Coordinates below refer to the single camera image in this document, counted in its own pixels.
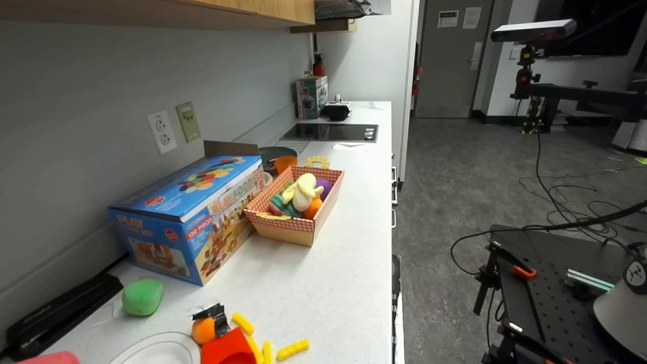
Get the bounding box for blue toy food box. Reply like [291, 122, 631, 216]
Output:
[107, 153, 275, 287]

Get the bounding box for white paper sign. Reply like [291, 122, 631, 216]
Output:
[461, 4, 484, 31]
[434, 9, 461, 31]

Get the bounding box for red fire extinguisher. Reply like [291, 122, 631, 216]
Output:
[410, 63, 425, 101]

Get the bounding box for small black toy piece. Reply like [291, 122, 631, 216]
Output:
[190, 302, 233, 334]

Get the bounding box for brown flat board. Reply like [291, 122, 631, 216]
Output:
[202, 138, 263, 160]

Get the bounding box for red checkered paper basket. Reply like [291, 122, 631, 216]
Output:
[242, 164, 347, 250]

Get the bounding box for coral pink cloth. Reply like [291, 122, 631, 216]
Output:
[14, 349, 82, 364]

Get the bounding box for red bottle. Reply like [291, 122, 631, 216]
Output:
[310, 53, 327, 79]

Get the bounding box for orange toy fruit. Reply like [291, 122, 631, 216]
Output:
[300, 196, 326, 221]

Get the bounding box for small orange toy ball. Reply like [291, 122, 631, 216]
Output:
[190, 315, 218, 349]

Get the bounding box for white floor container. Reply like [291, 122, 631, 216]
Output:
[608, 117, 647, 155]

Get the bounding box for grey room door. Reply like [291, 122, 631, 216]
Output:
[413, 0, 498, 122]

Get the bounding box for colourful carton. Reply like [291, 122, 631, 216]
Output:
[292, 73, 332, 123]

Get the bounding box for teal rod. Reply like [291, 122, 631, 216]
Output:
[563, 268, 619, 295]

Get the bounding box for red toy fries holder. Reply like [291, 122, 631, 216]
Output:
[198, 326, 264, 364]

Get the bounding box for white round plate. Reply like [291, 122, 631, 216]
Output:
[107, 330, 203, 364]

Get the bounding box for green cup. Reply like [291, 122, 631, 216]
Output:
[118, 277, 167, 320]

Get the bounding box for orange clamp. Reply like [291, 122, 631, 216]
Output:
[508, 264, 539, 284]

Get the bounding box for white refrigerator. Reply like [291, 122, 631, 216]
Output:
[316, 10, 422, 184]

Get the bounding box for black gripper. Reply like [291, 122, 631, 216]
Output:
[313, 0, 371, 22]

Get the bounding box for black perforated robot table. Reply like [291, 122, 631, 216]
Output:
[471, 223, 647, 364]

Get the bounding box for pale yellow toy chicken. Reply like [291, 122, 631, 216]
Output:
[288, 173, 326, 214]

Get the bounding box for thin black floor cable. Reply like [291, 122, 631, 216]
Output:
[518, 130, 647, 239]

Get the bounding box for purple toy vegetable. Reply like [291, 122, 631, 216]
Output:
[313, 177, 336, 202]

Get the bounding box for black wall screen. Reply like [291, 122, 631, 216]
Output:
[533, 0, 647, 60]

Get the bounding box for black stereo camera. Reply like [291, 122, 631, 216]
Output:
[488, 17, 580, 46]

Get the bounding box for wooden upper cabinet body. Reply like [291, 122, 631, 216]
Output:
[0, 0, 358, 36]

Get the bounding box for beige wall switch plate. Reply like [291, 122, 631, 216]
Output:
[174, 99, 203, 145]

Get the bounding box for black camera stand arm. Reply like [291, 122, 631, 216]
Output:
[508, 43, 647, 136]

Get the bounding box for green toy vegetable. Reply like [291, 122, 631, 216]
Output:
[267, 194, 302, 221]

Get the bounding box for black bowl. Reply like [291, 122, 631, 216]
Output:
[320, 101, 353, 123]

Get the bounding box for white wall outlet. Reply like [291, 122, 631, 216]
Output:
[146, 107, 180, 155]

